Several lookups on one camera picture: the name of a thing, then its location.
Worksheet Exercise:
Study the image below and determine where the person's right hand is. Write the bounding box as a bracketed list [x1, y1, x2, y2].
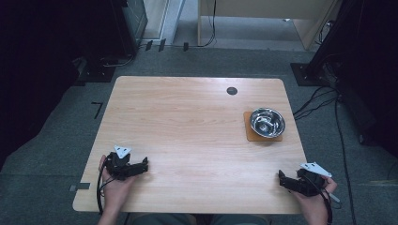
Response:
[288, 175, 339, 218]

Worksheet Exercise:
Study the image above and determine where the wooden trivet mat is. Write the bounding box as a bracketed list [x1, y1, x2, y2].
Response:
[242, 111, 283, 143]

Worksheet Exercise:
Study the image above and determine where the black stand base plate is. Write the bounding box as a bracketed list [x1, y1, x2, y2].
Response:
[289, 61, 333, 87]
[73, 56, 117, 87]

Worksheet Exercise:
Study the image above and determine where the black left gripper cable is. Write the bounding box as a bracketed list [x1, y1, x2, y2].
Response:
[95, 158, 117, 217]

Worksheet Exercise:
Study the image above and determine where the long black floor cable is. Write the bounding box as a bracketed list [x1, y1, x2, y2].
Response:
[333, 97, 359, 225]

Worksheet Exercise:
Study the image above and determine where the stainless steel bowl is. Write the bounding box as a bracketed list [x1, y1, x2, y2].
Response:
[249, 107, 286, 139]

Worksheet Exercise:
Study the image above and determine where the dark equipment cabinet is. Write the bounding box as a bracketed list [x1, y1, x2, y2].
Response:
[109, 0, 148, 58]

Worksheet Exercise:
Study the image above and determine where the black hanging cable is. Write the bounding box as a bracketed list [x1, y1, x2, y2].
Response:
[200, 0, 218, 49]

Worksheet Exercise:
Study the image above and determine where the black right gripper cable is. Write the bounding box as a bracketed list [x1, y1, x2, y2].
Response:
[309, 178, 334, 225]

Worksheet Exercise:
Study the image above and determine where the silver cable plug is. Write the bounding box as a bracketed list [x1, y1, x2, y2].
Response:
[328, 192, 343, 210]

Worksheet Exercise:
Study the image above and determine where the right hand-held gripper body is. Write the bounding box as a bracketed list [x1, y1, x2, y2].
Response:
[296, 161, 333, 198]

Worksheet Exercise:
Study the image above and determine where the bundle of black floor cables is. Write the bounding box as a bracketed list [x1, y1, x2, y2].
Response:
[292, 85, 340, 122]

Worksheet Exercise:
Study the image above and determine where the light wooden cabinet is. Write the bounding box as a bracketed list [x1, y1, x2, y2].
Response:
[196, 0, 343, 52]

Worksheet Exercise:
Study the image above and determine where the black tape corner mark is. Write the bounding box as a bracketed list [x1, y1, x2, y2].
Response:
[91, 101, 104, 120]

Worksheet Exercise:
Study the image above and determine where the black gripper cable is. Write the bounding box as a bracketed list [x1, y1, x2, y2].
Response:
[309, 178, 334, 225]
[95, 158, 117, 217]

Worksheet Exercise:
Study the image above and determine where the person's left hand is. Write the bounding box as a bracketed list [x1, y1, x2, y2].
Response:
[98, 155, 139, 212]

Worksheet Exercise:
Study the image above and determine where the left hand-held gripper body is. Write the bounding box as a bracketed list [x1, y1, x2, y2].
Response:
[104, 144, 135, 182]

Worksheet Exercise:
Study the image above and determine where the grey tape strip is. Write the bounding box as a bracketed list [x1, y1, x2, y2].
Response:
[69, 183, 91, 192]

